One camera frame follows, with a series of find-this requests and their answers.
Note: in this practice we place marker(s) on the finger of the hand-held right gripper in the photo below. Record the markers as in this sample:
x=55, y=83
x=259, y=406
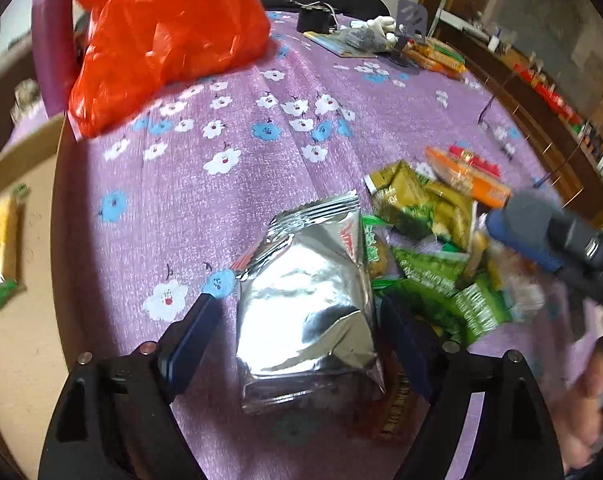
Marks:
x=531, y=206
x=519, y=240

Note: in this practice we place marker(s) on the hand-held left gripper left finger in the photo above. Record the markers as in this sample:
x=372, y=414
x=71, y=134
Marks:
x=194, y=340

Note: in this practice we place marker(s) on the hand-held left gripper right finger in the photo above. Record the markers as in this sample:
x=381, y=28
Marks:
x=406, y=355

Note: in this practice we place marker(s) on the shiny silver snack bag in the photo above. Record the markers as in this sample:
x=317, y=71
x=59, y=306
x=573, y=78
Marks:
x=301, y=300

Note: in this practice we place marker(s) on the cardboard box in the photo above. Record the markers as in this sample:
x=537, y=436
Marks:
x=26, y=360

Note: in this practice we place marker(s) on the person's right hand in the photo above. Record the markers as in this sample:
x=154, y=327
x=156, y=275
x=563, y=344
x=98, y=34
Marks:
x=579, y=410

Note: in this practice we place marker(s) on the clear cracker packet green ends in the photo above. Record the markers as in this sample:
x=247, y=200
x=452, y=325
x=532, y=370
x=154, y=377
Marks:
x=511, y=272

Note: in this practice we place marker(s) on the green snack packet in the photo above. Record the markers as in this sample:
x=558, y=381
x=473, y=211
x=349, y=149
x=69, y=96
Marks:
x=481, y=310
x=411, y=307
x=426, y=267
x=376, y=255

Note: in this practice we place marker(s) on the dark red snack packet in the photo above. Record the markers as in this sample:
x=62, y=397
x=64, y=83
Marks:
x=399, y=415

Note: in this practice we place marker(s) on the olive yellow snack packet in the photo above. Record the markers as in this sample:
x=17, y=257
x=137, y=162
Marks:
x=454, y=210
x=396, y=195

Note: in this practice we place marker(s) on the long red snack packet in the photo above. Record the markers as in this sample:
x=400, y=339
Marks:
x=476, y=160

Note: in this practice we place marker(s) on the orange snack packet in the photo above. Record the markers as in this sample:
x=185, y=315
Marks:
x=461, y=177

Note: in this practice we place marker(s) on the wooden shelf with small items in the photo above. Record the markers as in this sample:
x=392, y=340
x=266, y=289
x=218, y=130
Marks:
x=556, y=125

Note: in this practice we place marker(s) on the purple floral blanket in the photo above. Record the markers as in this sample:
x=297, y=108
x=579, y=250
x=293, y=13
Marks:
x=181, y=200

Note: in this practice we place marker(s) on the yellow green biscuit pack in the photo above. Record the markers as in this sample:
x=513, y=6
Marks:
x=446, y=52

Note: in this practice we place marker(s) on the orange biscuit pack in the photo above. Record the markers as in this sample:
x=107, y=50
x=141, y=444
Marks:
x=421, y=60

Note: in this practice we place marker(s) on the grey phone stand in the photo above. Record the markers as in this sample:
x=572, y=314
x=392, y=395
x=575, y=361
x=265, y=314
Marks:
x=411, y=15

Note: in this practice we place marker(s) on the printed booklet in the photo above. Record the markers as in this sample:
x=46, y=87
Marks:
x=326, y=42

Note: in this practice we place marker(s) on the black power adapter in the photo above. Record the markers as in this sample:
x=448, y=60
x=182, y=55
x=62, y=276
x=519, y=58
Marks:
x=312, y=19

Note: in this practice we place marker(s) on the red plastic bag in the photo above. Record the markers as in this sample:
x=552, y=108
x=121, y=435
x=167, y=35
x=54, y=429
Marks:
x=171, y=25

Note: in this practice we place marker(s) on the purple cylinder bottle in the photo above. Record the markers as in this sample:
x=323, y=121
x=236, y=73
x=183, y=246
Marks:
x=54, y=35

